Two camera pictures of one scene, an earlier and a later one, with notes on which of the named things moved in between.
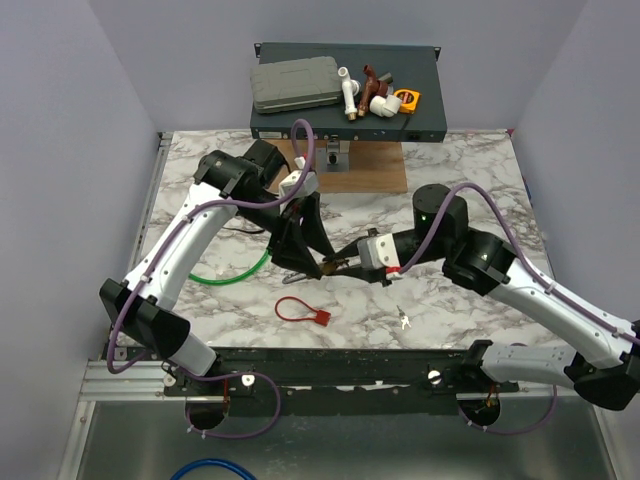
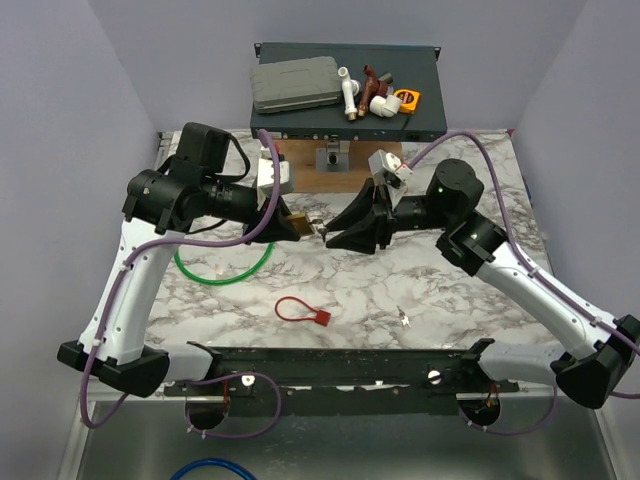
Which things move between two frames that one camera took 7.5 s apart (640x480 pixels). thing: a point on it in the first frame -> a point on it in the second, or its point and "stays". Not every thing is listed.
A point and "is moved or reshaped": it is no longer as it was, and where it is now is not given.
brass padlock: (326, 268) is moved or reshaped
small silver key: (404, 319) stays
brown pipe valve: (373, 88) stays
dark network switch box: (411, 67) stays
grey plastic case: (296, 84) stays
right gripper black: (369, 275) -> (365, 236)
